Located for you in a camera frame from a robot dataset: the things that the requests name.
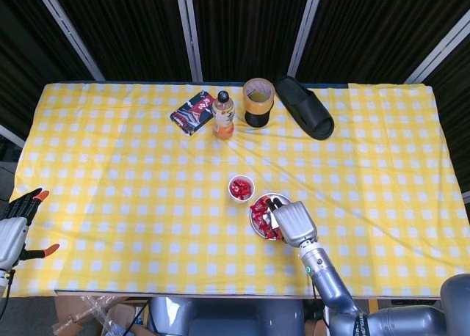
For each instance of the orange drink bottle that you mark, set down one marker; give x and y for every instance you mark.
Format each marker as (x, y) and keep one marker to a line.
(223, 123)

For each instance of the clear plastic wrap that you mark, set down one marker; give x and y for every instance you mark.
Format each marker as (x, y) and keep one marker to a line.
(99, 310)

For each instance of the black curtain panel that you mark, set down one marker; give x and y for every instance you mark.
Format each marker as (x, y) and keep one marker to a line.
(128, 31)
(249, 28)
(459, 112)
(374, 28)
(22, 57)

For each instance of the white paper cup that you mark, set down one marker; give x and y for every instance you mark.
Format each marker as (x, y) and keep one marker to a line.
(240, 200)

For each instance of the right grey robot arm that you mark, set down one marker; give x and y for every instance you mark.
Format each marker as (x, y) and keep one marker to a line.
(327, 281)

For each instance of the yellow floor tape strip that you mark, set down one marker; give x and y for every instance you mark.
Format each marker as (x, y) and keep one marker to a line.
(374, 303)

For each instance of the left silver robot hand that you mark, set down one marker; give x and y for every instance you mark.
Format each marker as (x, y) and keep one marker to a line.
(12, 240)

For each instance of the large brown cardboard box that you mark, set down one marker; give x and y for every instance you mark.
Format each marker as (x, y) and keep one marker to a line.
(68, 310)

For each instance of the yellow white checkered tablecloth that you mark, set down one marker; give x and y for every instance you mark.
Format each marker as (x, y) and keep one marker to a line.
(147, 204)

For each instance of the yellowish packing tape roll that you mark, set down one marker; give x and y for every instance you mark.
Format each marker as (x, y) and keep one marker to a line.
(257, 106)

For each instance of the black rubber slipper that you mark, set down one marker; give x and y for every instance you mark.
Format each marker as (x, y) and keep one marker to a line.
(308, 112)

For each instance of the round steel plate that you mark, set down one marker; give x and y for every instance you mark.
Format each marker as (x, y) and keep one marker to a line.
(269, 218)

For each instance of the small brown cardboard box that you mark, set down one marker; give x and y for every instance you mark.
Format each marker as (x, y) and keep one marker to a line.
(314, 328)

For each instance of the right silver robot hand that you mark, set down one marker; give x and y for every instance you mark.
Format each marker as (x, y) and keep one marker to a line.
(297, 224)

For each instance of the grey robot torso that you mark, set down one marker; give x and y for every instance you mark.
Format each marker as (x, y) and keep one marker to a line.
(227, 317)

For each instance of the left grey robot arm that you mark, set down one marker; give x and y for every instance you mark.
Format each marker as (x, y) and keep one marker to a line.
(3, 281)

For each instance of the grey partition frame post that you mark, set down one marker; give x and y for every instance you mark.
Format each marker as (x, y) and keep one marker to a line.
(467, 197)
(189, 31)
(306, 29)
(440, 55)
(11, 136)
(68, 31)

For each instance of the dark blue red snack box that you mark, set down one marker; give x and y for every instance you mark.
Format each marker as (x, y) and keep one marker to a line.
(192, 112)

